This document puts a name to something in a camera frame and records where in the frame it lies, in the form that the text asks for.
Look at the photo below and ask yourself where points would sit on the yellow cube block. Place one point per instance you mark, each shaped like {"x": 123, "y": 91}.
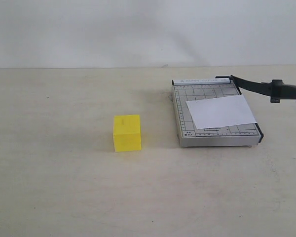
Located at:
{"x": 127, "y": 133}

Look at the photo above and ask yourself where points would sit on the white paper sheet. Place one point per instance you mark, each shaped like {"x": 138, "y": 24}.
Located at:
{"x": 220, "y": 112}

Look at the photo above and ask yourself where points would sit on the black cutter blade arm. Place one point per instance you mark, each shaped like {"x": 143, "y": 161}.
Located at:
{"x": 276, "y": 89}

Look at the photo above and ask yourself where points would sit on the grey paper cutter base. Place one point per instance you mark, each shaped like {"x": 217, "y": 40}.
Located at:
{"x": 184, "y": 90}

